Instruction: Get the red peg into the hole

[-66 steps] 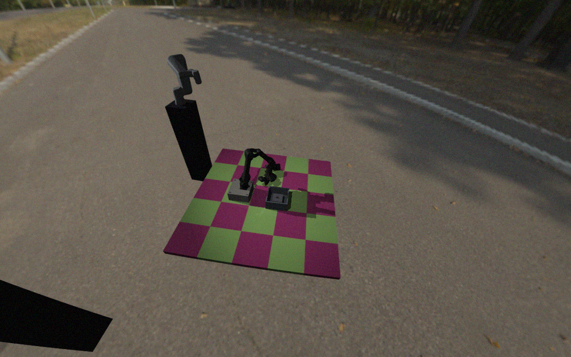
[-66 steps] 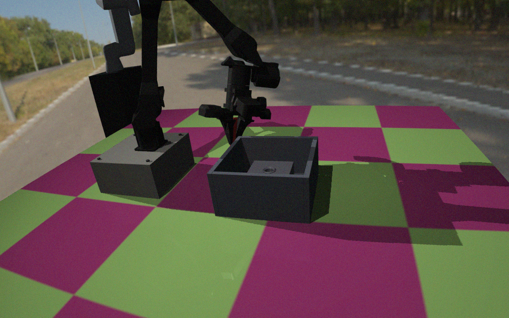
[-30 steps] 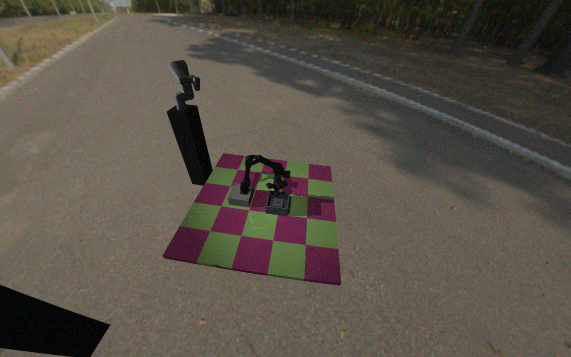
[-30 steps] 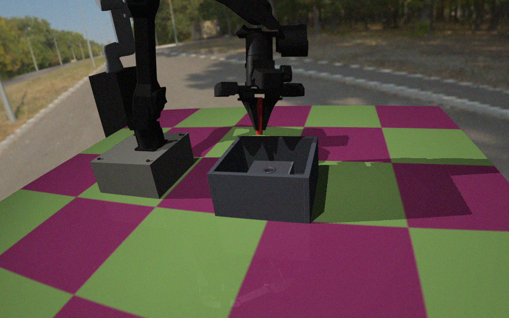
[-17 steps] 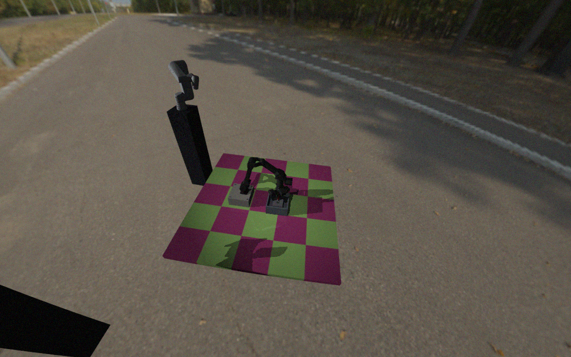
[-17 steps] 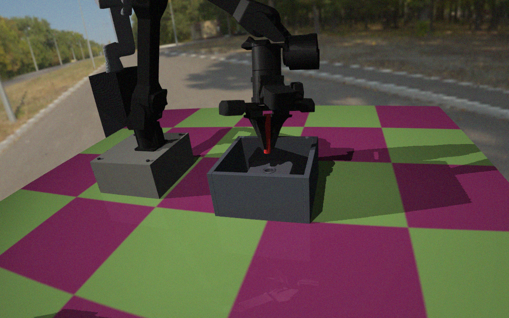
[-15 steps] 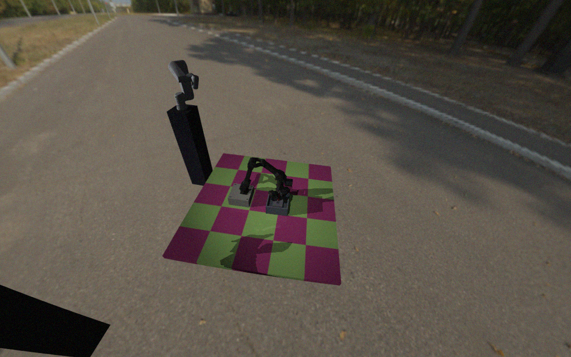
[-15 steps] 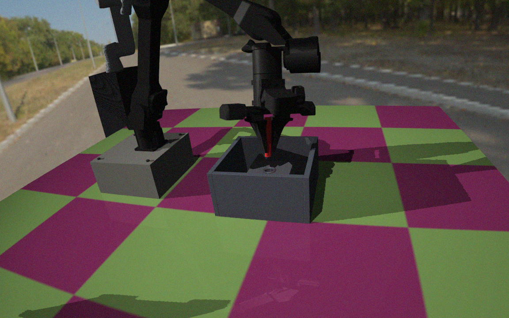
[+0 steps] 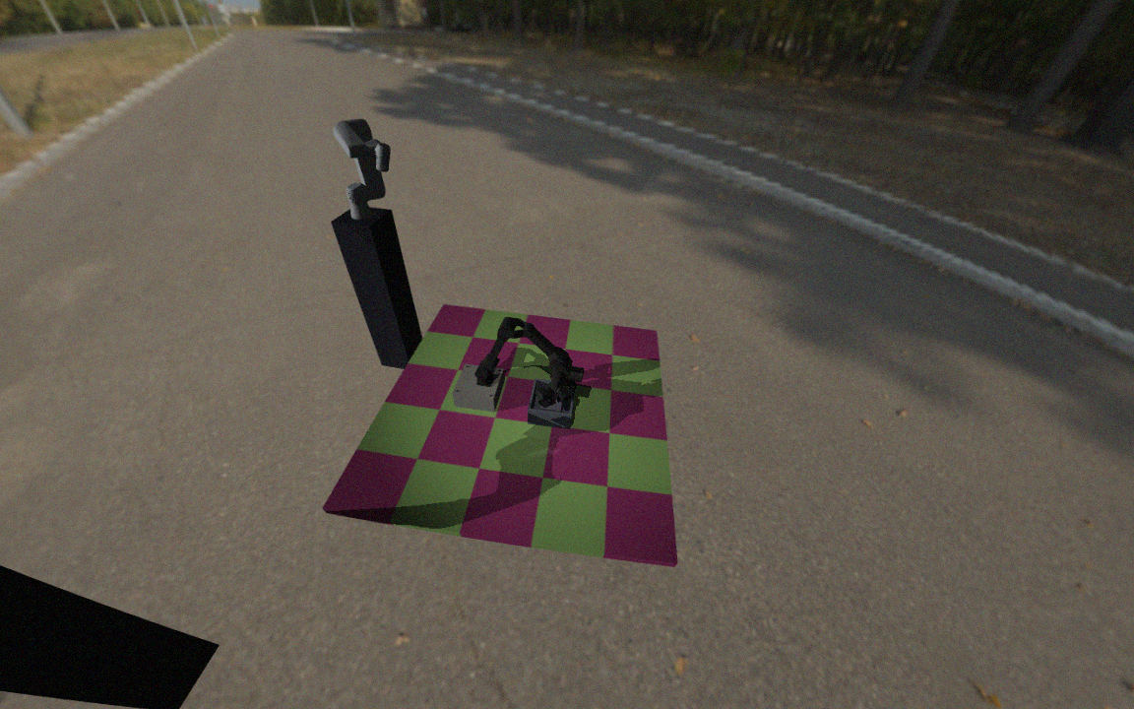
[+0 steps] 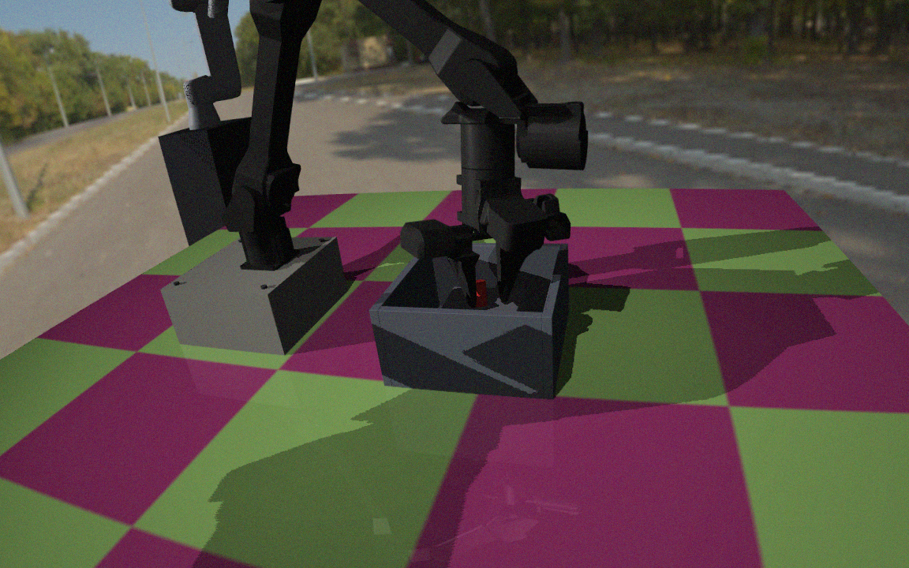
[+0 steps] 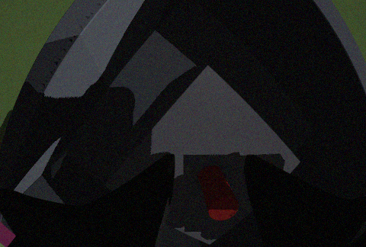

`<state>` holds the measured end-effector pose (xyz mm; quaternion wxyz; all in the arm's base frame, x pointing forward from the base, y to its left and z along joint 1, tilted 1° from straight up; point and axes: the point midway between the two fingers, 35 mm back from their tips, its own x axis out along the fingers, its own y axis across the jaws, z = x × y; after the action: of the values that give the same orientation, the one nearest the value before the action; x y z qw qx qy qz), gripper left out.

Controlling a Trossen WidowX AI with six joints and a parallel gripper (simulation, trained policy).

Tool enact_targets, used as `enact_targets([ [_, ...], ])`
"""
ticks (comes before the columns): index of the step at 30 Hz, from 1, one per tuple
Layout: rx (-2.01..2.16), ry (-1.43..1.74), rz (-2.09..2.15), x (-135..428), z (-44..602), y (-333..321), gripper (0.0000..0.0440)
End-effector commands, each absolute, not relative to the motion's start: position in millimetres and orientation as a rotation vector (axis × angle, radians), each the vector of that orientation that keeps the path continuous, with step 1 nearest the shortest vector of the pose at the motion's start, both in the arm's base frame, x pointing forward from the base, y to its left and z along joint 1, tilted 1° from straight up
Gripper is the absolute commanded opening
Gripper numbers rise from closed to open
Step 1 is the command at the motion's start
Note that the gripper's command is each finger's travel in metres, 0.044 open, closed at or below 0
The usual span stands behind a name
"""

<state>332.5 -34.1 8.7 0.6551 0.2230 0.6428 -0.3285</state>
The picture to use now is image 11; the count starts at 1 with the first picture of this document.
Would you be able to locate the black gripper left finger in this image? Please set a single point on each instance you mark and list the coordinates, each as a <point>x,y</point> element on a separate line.
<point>133,215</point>

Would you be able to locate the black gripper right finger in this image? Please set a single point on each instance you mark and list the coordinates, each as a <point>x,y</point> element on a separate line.
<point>292,213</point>

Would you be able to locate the dark red peg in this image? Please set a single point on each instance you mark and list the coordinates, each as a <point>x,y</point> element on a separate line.
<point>218,195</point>

